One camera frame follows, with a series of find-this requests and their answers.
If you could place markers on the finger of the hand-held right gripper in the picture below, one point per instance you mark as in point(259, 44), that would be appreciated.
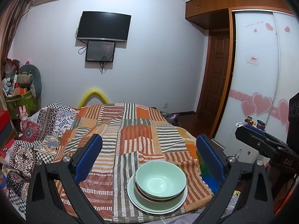
point(255, 129)
point(254, 142)

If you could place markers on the yellow foam noodle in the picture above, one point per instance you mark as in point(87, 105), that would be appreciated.
point(93, 93)

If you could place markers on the green storage box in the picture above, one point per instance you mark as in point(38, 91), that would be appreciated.
point(25, 102)

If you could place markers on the green blue cloth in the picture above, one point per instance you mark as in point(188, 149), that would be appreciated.
point(210, 184)

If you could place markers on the pink bunny toy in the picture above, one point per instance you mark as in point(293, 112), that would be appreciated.
point(23, 119)

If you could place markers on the striped orange patchwork blanket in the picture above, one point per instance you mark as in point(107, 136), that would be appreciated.
point(140, 133)

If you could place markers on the dark patterned curtain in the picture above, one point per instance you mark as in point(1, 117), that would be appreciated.
point(14, 21)

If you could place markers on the red box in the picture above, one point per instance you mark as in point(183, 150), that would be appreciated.
point(4, 119)

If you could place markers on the small dark jar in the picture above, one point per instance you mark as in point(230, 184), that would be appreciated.
point(260, 124)

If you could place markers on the black wall television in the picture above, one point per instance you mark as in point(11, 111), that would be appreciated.
point(104, 25)

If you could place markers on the wooden overhead cabinet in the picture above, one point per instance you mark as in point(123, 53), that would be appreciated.
point(210, 4)

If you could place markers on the white suitcase with stickers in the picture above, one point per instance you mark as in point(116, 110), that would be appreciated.
point(238, 144)

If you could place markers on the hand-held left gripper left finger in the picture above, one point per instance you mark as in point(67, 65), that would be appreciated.
point(87, 158)

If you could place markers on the mint green bowl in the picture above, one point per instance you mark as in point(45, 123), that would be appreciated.
point(161, 177)

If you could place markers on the small black wall monitor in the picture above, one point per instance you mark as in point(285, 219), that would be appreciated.
point(100, 51)

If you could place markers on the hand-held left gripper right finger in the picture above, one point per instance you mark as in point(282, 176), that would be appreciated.
point(210, 158)

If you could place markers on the checkered patterned blanket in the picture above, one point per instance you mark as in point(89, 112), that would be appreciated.
point(46, 126)

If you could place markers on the pile of toys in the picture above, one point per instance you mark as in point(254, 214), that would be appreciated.
point(10, 79)

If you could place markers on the white sliding wardrobe door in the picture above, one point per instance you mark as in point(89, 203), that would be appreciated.
point(254, 74)

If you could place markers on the pink bowl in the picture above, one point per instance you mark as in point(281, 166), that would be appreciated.
point(140, 192)

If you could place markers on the brown wooden door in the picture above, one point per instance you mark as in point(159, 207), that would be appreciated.
point(217, 74)

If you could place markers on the white wall outlet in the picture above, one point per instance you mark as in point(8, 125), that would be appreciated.
point(165, 105)

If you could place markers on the dark backpack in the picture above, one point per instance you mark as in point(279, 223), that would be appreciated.
point(172, 117)

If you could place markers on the white label sticker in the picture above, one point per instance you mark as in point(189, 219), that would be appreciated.
point(253, 59)

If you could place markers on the white plate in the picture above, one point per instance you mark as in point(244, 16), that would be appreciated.
point(140, 205)

